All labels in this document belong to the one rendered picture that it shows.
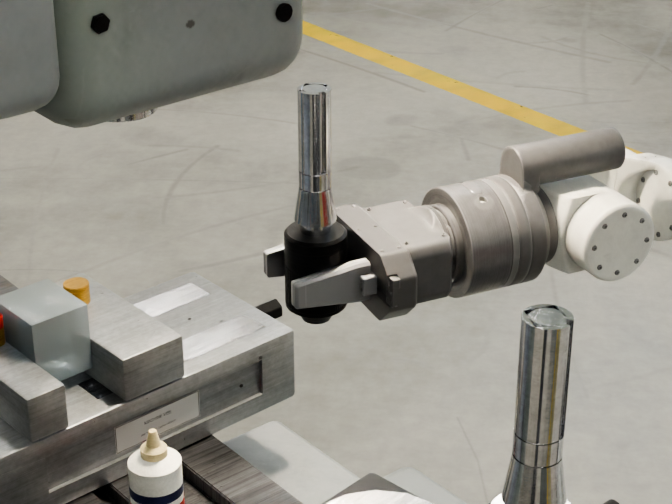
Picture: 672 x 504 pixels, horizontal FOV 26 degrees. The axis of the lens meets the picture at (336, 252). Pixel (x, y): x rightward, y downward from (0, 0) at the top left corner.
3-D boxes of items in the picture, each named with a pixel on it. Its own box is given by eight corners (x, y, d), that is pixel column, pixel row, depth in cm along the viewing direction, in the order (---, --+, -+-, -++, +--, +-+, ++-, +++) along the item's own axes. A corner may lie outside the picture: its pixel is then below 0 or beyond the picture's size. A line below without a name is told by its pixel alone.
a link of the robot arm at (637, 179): (502, 230, 123) (634, 209, 128) (560, 272, 115) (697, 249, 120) (509, 157, 120) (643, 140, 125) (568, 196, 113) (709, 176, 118)
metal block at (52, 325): (54, 340, 123) (47, 277, 121) (93, 368, 119) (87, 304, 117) (-1, 361, 120) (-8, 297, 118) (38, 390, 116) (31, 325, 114)
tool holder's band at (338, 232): (359, 246, 108) (359, 234, 107) (304, 262, 105) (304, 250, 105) (325, 223, 111) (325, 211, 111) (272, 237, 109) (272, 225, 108)
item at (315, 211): (345, 233, 107) (345, 90, 102) (308, 243, 106) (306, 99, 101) (322, 217, 110) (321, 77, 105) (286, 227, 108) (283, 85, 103)
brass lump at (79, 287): (81, 292, 125) (79, 274, 124) (95, 302, 124) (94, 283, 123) (59, 301, 124) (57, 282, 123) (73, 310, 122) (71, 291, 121)
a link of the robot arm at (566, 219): (460, 261, 120) (576, 235, 125) (528, 316, 112) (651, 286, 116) (463, 132, 116) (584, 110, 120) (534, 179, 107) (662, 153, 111)
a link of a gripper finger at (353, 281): (290, 273, 106) (367, 257, 108) (291, 312, 107) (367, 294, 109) (299, 283, 104) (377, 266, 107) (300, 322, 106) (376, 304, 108)
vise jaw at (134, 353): (86, 310, 130) (82, 271, 129) (186, 376, 120) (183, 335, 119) (27, 333, 127) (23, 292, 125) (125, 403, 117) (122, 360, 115)
